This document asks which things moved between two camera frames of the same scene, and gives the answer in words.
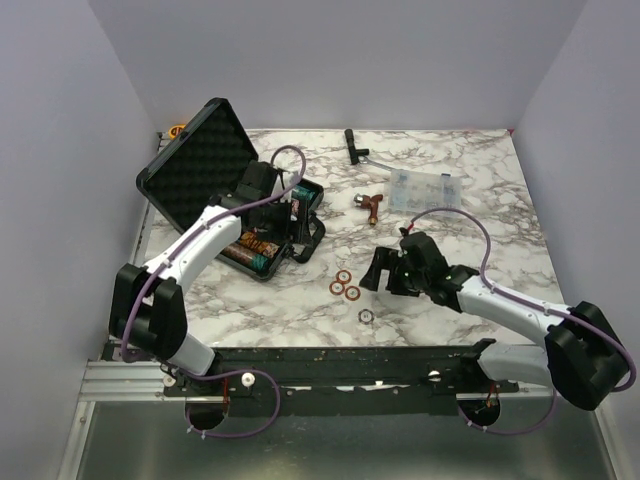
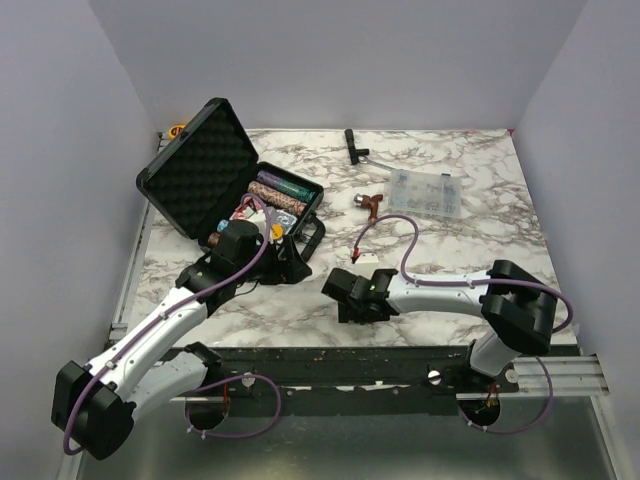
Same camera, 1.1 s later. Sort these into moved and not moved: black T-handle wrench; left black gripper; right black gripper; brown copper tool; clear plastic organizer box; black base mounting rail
Moved: right black gripper; left black gripper
Not moved: brown copper tool; black base mounting rail; clear plastic organizer box; black T-handle wrench
